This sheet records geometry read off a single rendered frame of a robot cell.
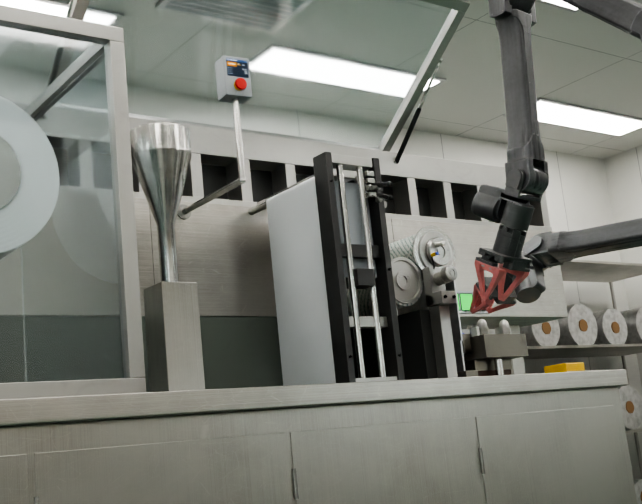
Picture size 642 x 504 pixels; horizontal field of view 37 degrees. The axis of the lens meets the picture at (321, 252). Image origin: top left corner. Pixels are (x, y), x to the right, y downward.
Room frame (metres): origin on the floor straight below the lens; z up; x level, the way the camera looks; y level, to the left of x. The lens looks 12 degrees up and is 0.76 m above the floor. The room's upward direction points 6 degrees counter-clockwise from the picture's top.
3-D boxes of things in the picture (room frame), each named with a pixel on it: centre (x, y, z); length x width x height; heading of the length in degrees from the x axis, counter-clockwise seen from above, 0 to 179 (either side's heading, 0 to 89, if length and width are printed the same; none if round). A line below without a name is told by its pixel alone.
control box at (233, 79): (2.18, 0.16, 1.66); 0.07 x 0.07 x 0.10; 32
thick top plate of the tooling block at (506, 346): (2.73, -0.34, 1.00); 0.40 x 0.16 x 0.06; 37
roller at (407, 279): (2.52, -0.12, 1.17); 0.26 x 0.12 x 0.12; 37
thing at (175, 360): (2.14, 0.34, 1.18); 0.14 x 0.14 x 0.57
